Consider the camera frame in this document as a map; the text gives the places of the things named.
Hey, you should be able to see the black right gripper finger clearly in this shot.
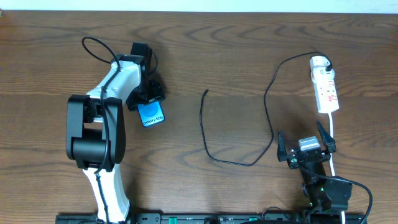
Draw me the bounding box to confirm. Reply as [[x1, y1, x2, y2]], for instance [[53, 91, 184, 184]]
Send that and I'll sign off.
[[316, 121, 336, 153], [277, 131, 287, 162]]

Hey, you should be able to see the blue Galaxy smartphone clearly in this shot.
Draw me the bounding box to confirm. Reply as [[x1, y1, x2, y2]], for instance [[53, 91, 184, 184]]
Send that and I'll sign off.
[[137, 101, 165, 128]]

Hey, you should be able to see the black USB charging cable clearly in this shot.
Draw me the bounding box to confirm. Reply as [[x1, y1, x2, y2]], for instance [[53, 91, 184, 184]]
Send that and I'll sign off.
[[199, 51, 333, 167]]

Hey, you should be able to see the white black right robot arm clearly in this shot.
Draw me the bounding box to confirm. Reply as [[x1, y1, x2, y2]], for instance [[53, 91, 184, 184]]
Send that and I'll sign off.
[[277, 121, 352, 213]]

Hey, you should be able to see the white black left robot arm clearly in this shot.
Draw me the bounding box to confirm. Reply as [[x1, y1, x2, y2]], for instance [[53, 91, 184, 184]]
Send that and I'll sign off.
[[66, 42, 165, 223]]

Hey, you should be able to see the white USB charger plug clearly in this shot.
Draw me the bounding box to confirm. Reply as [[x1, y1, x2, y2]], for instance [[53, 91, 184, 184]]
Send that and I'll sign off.
[[311, 67, 335, 83]]

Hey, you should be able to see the white power strip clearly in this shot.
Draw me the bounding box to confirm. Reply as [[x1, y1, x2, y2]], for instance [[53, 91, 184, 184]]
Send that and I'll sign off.
[[310, 56, 340, 114]]

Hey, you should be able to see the white power strip cord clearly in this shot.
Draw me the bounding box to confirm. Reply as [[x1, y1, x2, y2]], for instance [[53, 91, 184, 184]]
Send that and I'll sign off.
[[328, 113, 346, 224]]

